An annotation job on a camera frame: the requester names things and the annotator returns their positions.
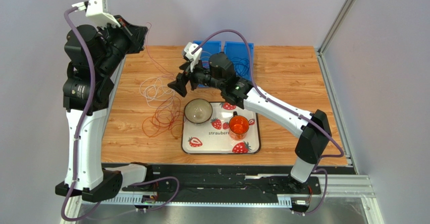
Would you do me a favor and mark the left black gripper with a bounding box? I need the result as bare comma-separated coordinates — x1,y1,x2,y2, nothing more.
96,15,148,78

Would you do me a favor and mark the pink cable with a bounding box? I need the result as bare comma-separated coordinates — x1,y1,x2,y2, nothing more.
143,23,182,117

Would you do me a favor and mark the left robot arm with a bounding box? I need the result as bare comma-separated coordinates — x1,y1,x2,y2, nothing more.
55,16,151,203

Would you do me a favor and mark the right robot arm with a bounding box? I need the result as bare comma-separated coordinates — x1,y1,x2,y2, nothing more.
168,52,332,184

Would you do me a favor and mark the beige ceramic bowl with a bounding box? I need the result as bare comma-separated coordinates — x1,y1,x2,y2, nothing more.
184,98,213,124

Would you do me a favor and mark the left blue plastic bin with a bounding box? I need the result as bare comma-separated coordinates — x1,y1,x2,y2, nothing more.
189,41,221,90

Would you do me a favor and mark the blue plastic bin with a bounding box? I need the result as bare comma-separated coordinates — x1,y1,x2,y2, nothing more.
224,41,251,81
189,41,221,90

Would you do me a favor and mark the strawberry print tray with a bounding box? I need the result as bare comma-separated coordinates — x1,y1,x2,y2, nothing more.
182,101,260,154

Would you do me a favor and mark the right blue plastic bin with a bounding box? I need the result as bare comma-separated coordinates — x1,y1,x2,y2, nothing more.
224,41,251,81

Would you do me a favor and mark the orange transparent mug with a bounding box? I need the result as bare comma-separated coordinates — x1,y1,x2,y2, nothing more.
228,111,250,141

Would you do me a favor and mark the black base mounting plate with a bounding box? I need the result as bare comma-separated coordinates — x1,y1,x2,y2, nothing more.
108,162,356,204

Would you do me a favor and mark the white cable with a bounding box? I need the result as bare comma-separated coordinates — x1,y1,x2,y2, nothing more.
138,76,177,108

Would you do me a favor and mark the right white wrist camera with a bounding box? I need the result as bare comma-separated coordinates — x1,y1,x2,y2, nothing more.
182,42,202,72

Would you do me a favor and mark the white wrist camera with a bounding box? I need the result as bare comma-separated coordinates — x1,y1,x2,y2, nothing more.
72,0,121,29
182,42,202,72

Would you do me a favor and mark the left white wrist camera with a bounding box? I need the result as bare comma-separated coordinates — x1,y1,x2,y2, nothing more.
72,0,121,29

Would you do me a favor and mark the dark blue cable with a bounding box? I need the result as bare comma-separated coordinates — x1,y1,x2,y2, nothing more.
232,56,251,78

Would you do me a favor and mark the aluminium frame rail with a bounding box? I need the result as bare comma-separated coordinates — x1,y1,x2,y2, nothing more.
60,170,385,224

